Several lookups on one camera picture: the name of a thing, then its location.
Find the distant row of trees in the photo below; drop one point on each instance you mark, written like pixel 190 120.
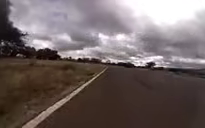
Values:
pixel 100 61

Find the dark asphalt road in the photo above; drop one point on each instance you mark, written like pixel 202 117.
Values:
pixel 130 100

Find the small dark tree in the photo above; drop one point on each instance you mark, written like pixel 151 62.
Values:
pixel 150 64

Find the clump of dark trees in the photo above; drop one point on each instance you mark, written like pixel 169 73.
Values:
pixel 43 54

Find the dry grass verge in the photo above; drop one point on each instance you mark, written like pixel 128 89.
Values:
pixel 26 86

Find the large dark tree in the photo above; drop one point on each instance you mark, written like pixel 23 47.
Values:
pixel 1 30

